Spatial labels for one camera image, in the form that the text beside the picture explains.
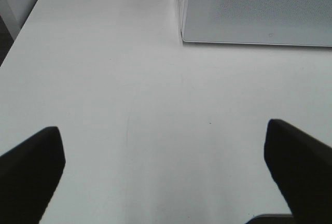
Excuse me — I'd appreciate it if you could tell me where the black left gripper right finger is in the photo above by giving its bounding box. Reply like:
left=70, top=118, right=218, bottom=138
left=264, top=119, right=331, bottom=223

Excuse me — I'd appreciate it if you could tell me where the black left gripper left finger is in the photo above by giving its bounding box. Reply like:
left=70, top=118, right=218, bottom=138
left=1, top=127, right=66, bottom=223

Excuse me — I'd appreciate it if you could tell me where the white microwave door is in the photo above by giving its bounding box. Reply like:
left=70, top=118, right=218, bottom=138
left=184, top=0, right=331, bottom=47

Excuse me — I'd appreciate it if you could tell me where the white microwave oven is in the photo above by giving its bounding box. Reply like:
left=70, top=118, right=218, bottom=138
left=177, top=0, right=192, bottom=44

